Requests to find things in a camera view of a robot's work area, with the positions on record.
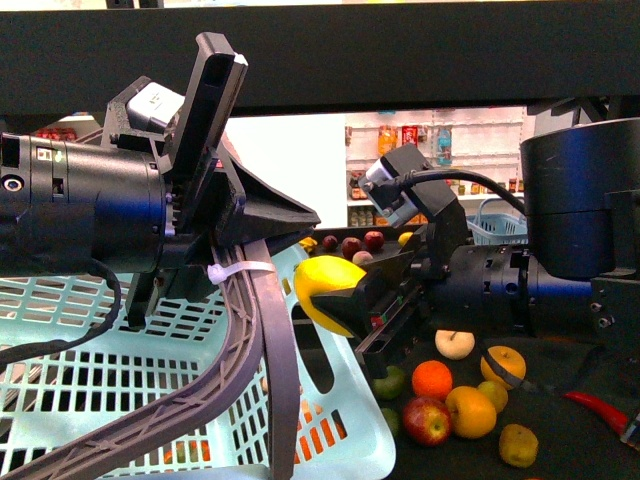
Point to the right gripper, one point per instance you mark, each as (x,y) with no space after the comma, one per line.
(448,283)

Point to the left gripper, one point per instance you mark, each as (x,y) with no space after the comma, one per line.
(186,155)

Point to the yellow lemon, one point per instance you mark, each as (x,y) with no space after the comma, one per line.
(404,238)
(320,275)

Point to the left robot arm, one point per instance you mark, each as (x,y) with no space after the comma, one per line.
(154,199)

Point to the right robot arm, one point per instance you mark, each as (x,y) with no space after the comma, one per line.
(576,276)

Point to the black metal shelf rack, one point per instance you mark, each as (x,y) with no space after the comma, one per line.
(338,59)

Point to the white shelf with bottles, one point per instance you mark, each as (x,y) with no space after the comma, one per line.
(483,140)

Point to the far pink peach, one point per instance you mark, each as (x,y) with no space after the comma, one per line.
(362,257)

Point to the yellow starfruit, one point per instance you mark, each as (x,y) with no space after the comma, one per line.
(309,244)

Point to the dark red apple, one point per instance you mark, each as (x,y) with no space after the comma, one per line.
(374,241)

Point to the dark red plum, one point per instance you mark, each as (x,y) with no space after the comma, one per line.
(330,243)

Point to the white zip tie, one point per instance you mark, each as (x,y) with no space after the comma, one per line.
(218,274)

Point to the white pear with stem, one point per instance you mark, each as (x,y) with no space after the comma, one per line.
(454,345)

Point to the dark green lime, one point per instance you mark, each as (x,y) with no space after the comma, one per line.
(390,387)

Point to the mandarin orange near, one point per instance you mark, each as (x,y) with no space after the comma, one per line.
(432,379)

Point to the small blue basket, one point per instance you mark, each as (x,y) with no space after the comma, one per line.
(496,228)

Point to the red yellow apple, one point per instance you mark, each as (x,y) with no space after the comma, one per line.
(426,421)

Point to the yellow-orange apple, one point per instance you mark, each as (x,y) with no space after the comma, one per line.
(504,365)

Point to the orange persimmon yellow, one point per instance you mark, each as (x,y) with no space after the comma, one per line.
(473,415)

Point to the red chili pepper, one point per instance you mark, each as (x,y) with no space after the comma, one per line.
(613,417)

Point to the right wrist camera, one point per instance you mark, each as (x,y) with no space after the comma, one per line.
(390,184)

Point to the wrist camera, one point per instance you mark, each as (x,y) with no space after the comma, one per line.
(390,184)
(153,108)

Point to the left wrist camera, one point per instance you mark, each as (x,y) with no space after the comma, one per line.
(153,108)

